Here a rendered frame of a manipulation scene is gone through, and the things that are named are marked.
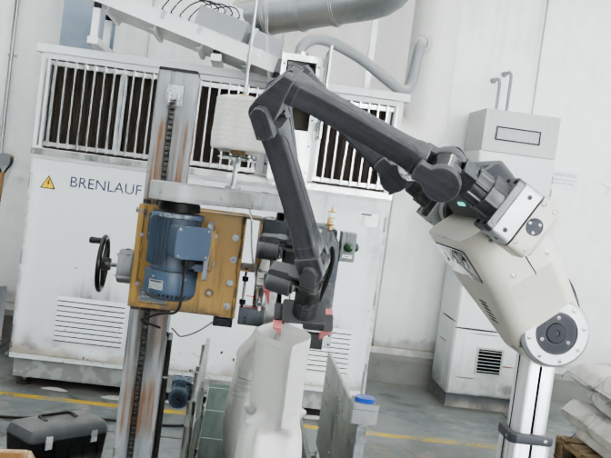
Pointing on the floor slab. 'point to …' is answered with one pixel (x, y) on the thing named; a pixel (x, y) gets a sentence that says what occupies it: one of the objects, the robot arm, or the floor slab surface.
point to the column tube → (178, 160)
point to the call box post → (358, 441)
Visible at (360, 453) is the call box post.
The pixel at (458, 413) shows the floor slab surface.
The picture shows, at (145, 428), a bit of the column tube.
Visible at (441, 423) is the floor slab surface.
